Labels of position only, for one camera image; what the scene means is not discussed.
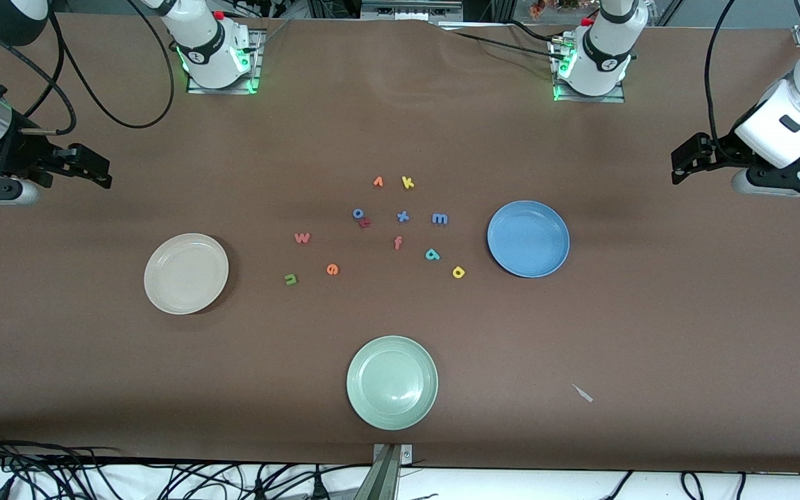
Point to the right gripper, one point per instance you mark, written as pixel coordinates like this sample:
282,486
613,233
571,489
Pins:
17,153

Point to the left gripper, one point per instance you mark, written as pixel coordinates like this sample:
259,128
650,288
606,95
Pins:
719,154

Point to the blue letter m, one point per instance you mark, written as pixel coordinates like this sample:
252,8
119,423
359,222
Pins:
439,219

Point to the teal letter a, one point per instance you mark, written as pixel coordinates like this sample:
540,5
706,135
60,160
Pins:
434,257

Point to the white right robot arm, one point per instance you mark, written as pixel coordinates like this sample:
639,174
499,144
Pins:
209,45

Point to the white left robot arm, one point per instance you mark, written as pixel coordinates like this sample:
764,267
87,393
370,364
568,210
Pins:
605,48

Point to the beige brown plate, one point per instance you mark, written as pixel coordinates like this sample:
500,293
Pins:
185,274

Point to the blue plate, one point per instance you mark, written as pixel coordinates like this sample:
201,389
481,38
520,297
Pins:
528,239

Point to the white tape scrap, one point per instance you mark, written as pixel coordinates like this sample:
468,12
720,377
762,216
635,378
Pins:
582,393

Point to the brown table cover sheet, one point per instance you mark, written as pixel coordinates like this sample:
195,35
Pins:
400,125

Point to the green plate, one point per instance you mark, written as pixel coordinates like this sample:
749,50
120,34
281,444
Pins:
392,382

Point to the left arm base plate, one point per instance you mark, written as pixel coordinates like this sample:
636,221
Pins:
608,98

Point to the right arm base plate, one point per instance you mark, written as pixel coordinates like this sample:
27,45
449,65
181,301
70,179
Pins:
219,90

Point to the aluminium frame structure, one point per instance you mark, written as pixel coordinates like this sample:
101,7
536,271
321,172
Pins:
407,10

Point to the metal camera post bracket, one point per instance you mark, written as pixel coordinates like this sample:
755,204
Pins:
386,476

